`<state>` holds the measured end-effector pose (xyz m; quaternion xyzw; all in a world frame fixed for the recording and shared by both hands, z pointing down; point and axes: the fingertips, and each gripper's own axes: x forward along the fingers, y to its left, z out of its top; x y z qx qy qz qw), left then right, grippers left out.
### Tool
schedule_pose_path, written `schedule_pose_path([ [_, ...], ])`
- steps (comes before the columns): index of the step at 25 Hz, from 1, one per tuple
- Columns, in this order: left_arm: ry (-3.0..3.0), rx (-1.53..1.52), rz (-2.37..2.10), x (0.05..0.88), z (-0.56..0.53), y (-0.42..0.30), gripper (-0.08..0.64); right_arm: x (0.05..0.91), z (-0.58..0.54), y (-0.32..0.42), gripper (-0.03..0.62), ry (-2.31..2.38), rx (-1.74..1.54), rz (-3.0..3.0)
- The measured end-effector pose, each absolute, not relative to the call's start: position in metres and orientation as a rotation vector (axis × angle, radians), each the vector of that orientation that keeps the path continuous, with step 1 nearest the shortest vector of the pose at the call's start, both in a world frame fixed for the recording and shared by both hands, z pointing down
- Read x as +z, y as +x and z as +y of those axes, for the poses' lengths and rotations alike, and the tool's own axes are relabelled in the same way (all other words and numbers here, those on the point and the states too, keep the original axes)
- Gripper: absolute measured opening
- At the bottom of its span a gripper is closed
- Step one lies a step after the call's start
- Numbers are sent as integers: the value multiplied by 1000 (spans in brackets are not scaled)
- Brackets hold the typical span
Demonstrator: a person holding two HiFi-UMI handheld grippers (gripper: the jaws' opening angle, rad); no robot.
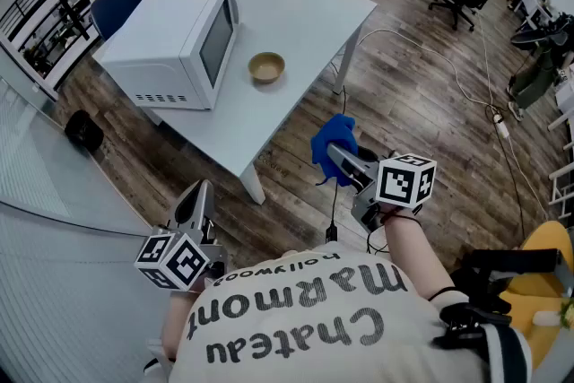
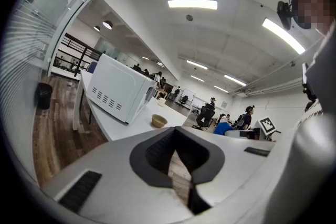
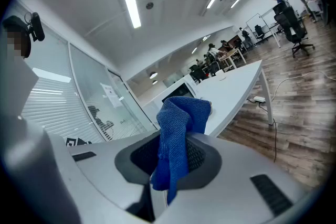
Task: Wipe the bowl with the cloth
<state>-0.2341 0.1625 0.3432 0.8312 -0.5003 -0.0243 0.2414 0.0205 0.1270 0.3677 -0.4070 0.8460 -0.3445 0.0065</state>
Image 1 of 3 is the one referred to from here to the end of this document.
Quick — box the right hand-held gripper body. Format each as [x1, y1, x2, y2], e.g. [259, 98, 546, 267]
[351, 152, 438, 234]

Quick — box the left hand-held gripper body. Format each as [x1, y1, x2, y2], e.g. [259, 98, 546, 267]
[134, 228, 228, 293]

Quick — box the blue cloth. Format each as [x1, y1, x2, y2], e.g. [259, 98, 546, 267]
[310, 113, 359, 187]

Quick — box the tan wooden bowl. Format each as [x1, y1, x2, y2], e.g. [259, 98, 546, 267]
[248, 51, 286, 85]

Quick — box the person's left forearm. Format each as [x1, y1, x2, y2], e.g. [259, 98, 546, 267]
[161, 286, 203, 360]

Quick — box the person's right forearm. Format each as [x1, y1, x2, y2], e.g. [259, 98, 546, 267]
[383, 210, 457, 301]

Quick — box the black wrist band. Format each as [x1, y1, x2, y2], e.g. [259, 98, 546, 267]
[380, 210, 421, 228]

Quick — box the white power strip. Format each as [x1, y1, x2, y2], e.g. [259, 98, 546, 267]
[492, 114, 511, 139]

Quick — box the black waste bin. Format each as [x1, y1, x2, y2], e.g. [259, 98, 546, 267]
[64, 109, 105, 153]

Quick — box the person's white printed shirt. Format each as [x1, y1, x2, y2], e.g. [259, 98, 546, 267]
[170, 241, 533, 383]

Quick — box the yellow chair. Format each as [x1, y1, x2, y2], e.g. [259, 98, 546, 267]
[497, 220, 574, 369]

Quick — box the white microwave oven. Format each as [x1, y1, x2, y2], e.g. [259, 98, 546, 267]
[99, 0, 241, 111]

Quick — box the blue chair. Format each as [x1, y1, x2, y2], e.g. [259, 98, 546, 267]
[91, 0, 145, 42]

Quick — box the black metal railing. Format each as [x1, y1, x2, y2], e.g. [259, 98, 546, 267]
[0, 0, 189, 80]

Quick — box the white cable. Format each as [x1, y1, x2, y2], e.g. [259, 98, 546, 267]
[357, 27, 503, 122]

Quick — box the black clip mount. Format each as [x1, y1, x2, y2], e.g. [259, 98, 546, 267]
[432, 248, 560, 351]

